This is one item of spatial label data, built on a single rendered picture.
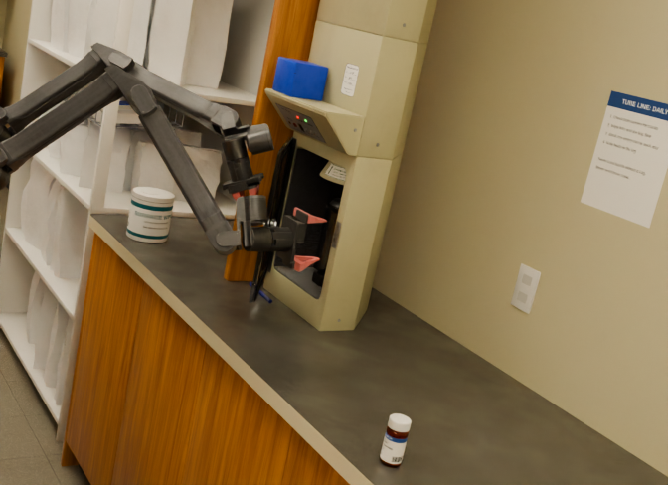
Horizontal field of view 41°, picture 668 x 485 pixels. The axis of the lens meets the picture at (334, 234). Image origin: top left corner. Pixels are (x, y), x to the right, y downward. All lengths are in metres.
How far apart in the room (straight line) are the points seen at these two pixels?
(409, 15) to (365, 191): 0.45
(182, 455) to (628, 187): 1.32
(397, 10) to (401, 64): 0.13
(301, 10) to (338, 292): 0.77
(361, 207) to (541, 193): 0.46
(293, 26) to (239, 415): 1.05
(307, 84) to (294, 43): 0.20
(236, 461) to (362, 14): 1.13
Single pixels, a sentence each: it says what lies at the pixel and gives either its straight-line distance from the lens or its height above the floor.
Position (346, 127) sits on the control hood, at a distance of 2.21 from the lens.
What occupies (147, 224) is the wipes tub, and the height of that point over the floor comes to 1.00.
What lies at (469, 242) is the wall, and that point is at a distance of 2.54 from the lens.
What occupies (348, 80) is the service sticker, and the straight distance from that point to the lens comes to 2.31.
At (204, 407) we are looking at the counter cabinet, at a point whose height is 0.72.
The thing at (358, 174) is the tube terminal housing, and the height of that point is 1.37.
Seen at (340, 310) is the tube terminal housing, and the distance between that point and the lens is 2.37.
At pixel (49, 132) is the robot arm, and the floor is 1.35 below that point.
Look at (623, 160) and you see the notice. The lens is 2.20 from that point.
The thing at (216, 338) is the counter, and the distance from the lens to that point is 2.21.
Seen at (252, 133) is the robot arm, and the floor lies 1.41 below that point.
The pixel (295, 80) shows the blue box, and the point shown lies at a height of 1.55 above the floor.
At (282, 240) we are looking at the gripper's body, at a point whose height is 1.22.
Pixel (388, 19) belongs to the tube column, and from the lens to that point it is 2.22.
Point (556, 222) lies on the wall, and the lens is 2.32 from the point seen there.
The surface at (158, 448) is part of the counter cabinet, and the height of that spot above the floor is 0.48.
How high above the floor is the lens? 1.74
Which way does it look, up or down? 14 degrees down
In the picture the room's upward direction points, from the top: 12 degrees clockwise
